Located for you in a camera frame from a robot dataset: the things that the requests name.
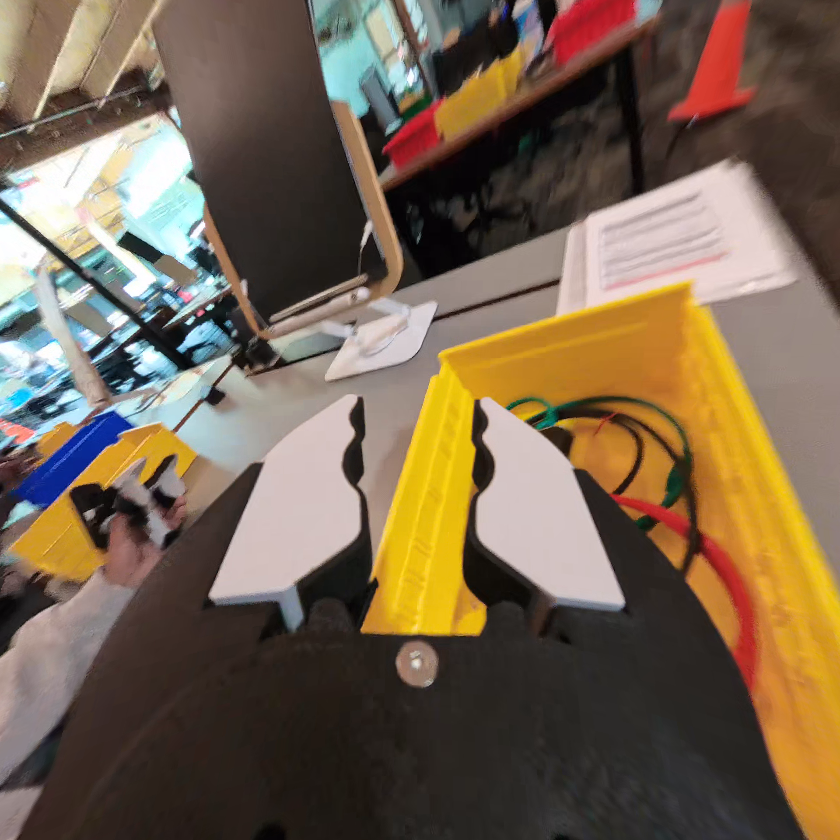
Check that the red plastic bin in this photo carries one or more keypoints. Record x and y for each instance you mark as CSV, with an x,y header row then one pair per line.
x,y
584,33
413,138

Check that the long wooden table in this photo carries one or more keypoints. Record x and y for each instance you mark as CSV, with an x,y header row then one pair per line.
x,y
538,92

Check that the person's left forearm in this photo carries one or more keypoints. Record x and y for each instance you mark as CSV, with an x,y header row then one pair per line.
x,y
52,643

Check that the grey desk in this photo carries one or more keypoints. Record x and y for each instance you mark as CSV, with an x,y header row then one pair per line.
x,y
774,367

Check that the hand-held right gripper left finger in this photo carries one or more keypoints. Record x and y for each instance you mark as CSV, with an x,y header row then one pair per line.
x,y
295,518

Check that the black tablet with wooden frame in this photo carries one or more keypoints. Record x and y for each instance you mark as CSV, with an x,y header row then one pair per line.
x,y
262,131

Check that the blue plastic bin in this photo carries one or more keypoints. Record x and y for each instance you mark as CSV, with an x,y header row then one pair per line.
x,y
72,459

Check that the orange traffic cone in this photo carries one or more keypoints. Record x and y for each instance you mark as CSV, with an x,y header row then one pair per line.
x,y
715,65

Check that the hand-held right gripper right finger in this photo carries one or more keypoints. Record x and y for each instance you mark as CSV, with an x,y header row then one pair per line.
x,y
544,525

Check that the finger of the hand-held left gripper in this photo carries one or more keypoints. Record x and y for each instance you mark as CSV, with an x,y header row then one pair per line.
x,y
167,499
134,489

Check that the printed paper sheet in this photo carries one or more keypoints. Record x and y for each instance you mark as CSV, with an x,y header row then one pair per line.
x,y
669,243

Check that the person's left hand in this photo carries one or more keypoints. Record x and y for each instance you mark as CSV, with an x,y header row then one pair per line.
x,y
134,558

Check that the yellow plastic bin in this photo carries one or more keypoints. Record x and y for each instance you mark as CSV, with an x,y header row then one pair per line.
x,y
472,105
59,538
590,354

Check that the white monitor stand base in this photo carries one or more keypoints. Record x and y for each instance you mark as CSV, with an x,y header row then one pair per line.
x,y
387,348

